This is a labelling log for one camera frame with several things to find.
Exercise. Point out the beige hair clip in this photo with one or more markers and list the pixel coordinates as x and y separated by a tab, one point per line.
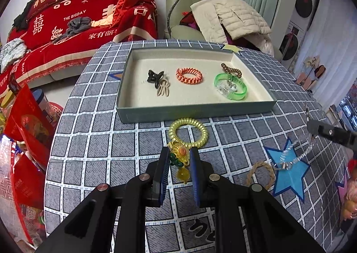
163	90

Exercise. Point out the black claw hair clip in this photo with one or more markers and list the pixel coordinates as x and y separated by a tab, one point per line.
152	77

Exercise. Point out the yellow flower charm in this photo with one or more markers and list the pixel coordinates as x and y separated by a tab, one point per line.
181	154

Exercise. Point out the red gift bag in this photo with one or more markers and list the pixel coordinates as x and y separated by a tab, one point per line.
30	124

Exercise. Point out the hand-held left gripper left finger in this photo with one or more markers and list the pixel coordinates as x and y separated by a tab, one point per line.
164	177

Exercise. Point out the person's printed clothing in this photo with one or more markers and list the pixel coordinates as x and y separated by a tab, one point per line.
351	194

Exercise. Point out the grey-green tray box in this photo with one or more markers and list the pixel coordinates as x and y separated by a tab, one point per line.
195	99

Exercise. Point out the plastic jar with blue lid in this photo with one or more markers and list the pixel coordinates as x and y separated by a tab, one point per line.
43	105

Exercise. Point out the grey clothing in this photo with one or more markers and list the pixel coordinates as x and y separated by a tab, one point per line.
75	24

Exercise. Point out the grey checked tablecloth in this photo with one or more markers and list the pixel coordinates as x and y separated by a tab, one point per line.
111	158

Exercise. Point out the green translucent bangle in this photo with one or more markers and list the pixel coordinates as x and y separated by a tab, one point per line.
239	95

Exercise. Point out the red sofa with cover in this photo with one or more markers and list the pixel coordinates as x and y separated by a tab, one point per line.
83	18

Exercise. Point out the white quilted garment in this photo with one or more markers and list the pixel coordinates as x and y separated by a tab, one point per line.
265	45

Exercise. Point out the white washing machine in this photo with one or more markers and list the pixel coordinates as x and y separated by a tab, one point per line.
291	42

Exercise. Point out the purple red clothing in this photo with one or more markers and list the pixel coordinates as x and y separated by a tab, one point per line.
189	21

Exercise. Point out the white down jacket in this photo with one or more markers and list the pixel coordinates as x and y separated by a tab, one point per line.
237	16

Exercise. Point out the red round mat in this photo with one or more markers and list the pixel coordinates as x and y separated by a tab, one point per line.
55	110

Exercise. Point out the black clothing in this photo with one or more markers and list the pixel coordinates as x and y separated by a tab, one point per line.
23	17

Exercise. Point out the red satin pillow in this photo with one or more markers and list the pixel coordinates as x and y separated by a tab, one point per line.
125	4

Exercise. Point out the clear plastic bags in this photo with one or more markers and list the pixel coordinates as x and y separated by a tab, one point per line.
11	186

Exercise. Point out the pale patterned clothing pile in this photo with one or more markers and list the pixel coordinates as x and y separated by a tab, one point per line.
11	52

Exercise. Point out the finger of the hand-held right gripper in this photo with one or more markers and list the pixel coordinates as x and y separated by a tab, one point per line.
329	131

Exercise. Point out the cream cloth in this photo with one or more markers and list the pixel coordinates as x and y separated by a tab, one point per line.
100	23

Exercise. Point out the white dryer with black door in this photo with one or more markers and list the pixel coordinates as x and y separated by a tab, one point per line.
306	2

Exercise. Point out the light grey sofa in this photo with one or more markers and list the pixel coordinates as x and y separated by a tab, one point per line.
69	71

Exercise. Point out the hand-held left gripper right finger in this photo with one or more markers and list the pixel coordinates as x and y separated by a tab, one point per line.
195	177

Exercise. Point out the jar with yellow lid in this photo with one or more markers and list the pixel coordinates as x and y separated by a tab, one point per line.
5	98

